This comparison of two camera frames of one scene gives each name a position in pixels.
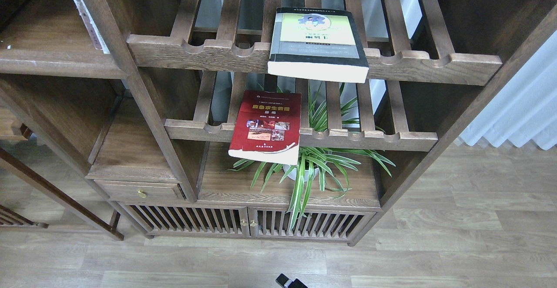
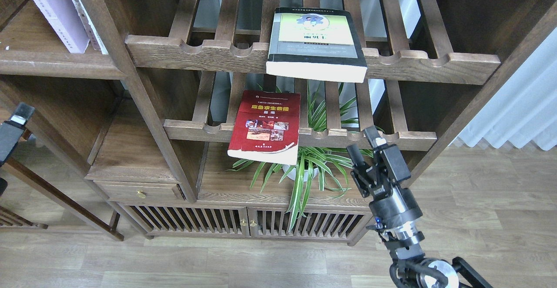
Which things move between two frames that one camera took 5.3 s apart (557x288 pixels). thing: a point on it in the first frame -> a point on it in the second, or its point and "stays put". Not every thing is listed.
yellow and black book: [318, 45] stays put
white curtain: [526, 111] stays put
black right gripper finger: [287, 283] -> [390, 154]
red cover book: [266, 126] stays put
